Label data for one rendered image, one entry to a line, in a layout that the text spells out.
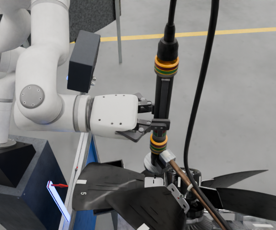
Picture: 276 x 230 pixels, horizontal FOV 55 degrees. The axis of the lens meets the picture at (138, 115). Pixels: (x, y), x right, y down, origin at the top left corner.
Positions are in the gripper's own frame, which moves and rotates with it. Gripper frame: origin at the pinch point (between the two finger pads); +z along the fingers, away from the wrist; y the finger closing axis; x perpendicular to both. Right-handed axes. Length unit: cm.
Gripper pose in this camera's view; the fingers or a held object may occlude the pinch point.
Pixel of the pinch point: (160, 116)
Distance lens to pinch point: 59.4
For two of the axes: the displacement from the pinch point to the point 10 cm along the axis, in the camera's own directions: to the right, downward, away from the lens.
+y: -0.5, 7.6, -6.5
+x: 0.0, -6.5, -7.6
